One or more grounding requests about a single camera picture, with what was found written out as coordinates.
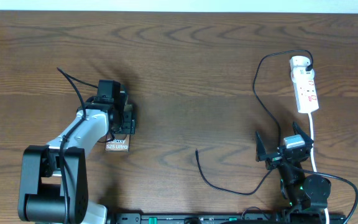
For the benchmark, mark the Galaxy S25 Ultra smartphone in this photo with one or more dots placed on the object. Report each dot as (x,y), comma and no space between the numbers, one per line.
(120,143)

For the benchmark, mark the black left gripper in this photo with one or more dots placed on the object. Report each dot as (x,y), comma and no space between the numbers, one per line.
(128,121)

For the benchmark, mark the white power strip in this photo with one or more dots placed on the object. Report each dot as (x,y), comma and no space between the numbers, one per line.
(305,92)

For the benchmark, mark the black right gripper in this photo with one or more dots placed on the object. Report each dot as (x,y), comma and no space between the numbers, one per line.
(273,159)

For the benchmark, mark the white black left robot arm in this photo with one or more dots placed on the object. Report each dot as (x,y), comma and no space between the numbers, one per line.
(54,184)

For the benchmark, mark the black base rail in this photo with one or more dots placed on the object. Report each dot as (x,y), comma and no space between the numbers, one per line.
(248,217)

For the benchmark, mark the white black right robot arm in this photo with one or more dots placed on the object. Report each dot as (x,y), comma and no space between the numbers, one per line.
(305,193)

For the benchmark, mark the white USB charger adapter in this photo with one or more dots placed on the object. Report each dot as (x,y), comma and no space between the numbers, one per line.
(300,74)

